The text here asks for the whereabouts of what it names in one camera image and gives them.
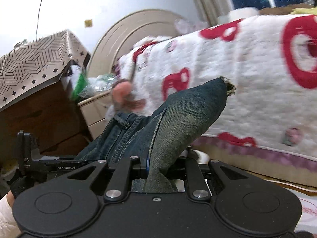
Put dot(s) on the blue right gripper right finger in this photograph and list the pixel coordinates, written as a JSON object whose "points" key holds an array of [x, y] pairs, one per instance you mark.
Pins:
{"points": [[186, 155]]}

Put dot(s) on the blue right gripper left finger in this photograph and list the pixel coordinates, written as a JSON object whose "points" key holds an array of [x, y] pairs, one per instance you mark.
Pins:
{"points": [[144, 165]]}

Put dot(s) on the dark blue denim jeans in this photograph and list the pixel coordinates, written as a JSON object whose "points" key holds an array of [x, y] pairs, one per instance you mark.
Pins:
{"points": [[160, 138]]}

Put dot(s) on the white gloved left hand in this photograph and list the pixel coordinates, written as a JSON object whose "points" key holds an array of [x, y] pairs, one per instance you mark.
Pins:
{"points": [[8, 225]]}

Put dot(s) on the brown wooden cabinet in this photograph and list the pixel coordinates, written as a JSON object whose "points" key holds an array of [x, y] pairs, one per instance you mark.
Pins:
{"points": [[51, 117]]}

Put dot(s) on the cream nightstand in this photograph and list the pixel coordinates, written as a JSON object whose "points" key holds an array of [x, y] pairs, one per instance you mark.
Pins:
{"points": [[94, 110]]}

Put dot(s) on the beige mattress edge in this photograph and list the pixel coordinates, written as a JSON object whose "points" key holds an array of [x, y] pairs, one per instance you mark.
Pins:
{"points": [[273, 164]]}

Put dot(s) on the clear plastic bags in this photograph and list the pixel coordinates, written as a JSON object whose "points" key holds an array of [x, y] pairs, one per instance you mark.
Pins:
{"points": [[79, 86]]}

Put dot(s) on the geometric patterned cloth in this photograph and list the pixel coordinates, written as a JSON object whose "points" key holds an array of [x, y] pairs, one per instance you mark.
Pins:
{"points": [[38, 64]]}

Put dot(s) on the white quilt with red bears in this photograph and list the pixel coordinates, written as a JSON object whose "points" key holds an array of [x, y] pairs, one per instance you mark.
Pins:
{"points": [[271, 61]]}

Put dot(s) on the checked Happy dog blanket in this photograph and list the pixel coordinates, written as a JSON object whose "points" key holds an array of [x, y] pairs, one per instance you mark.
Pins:
{"points": [[308, 220]]}

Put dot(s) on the beige wooden headboard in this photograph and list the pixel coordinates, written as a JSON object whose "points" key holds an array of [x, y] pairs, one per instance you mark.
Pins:
{"points": [[120, 38]]}

